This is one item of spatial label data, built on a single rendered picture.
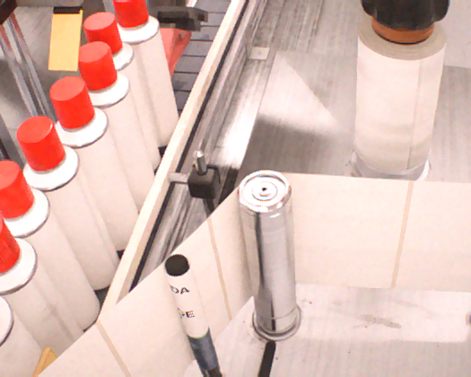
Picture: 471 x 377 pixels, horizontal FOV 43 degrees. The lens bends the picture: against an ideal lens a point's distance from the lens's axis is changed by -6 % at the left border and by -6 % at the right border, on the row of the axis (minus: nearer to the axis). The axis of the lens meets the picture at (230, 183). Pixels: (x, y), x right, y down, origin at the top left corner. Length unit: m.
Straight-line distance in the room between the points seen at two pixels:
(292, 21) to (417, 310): 0.58
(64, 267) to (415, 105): 0.36
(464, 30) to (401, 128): 0.45
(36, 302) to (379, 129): 0.36
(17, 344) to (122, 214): 0.21
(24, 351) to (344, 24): 0.74
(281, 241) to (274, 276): 0.04
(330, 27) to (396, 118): 0.43
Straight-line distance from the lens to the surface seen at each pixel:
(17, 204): 0.49
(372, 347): 0.58
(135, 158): 0.63
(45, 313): 0.51
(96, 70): 0.57
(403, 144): 0.63
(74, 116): 0.54
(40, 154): 0.51
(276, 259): 0.48
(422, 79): 0.59
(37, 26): 1.17
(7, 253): 0.46
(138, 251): 0.62
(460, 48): 0.99
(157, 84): 0.69
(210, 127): 0.79
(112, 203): 0.61
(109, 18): 0.62
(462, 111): 0.80
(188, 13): 0.72
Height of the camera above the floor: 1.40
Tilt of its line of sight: 48 degrees down
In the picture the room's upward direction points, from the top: 9 degrees counter-clockwise
